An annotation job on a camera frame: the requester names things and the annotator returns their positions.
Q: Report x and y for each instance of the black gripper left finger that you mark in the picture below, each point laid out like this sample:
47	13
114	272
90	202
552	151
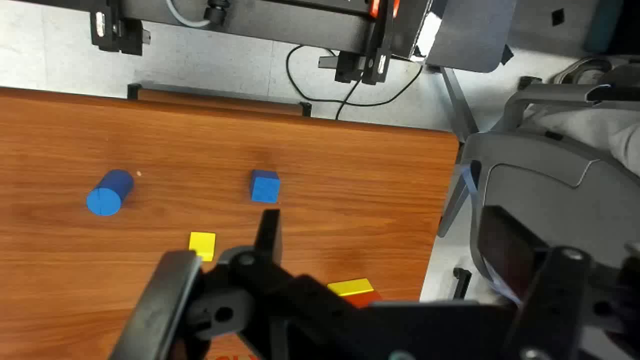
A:
268	232

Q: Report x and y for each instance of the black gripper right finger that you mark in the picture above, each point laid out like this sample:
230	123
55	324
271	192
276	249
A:
556	280

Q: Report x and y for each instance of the blue cube block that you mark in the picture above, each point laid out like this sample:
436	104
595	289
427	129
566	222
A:
264	186

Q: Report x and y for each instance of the yellow cube block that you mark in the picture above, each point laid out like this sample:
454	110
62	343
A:
202	244

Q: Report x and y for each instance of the yellow rectangular block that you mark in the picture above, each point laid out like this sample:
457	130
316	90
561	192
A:
350	286

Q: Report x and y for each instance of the blue cylinder block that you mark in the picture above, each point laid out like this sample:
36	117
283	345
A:
108	194

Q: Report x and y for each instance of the small black peg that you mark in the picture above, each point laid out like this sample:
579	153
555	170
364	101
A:
461	283

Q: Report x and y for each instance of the grey flat panel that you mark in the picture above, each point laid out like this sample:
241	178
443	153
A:
472	32

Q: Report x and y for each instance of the black metal equipment frame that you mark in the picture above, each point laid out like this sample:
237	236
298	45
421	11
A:
301	26

